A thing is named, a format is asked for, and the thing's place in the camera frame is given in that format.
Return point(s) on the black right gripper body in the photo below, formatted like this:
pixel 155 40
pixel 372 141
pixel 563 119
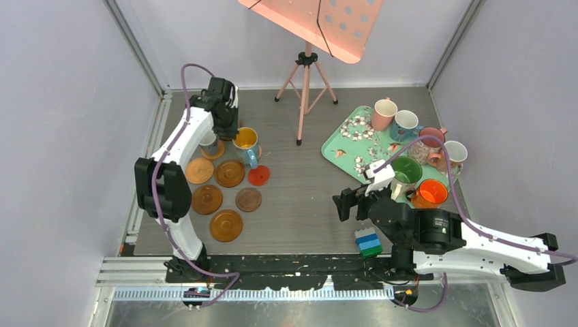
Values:
pixel 364 199

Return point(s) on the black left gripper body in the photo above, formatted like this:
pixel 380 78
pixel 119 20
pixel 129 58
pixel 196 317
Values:
pixel 227 127

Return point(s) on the orange mug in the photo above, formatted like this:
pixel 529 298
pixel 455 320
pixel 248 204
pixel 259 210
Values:
pixel 429 194

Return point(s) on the small blue patterned mug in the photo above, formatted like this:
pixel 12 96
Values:
pixel 208 139

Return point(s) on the light plain wooden coaster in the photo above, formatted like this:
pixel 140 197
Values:
pixel 213 151

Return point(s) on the green inside cream mug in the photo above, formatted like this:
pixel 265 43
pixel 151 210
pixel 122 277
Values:
pixel 408 172

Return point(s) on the yellow inside blue mug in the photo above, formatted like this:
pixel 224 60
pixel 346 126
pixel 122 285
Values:
pixel 246 147

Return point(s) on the large ridged brown wooden coaster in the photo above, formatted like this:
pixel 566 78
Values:
pixel 229 173

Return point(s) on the red round paper coaster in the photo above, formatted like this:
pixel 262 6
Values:
pixel 259 176

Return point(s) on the dark walnut coaster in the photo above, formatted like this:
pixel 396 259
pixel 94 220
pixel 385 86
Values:
pixel 248 199

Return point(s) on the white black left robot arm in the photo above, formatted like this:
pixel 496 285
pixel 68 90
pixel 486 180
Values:
pixel 162 189

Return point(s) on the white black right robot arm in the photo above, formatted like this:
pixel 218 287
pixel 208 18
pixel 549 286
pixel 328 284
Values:
pixel 431 241

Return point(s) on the blue green toy brick stack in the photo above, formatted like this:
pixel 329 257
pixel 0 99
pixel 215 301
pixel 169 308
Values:
pixel 368 243

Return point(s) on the pink inside floral mug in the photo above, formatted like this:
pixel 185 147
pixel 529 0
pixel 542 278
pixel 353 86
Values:
pixel 423 148

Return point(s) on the peach mug white inside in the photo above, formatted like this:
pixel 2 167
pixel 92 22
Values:
pixel 457 154

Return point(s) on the pink white inside mug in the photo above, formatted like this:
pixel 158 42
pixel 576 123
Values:
pixel 383 114

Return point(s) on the white inside teal mug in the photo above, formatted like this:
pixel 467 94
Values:
pixel 405 124

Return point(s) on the pink music stand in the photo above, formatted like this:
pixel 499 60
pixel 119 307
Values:
pixel 340 28

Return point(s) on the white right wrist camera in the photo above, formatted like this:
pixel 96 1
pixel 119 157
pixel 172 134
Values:
pixel 379 175

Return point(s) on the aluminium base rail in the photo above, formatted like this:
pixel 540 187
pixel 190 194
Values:
pixel 260 278

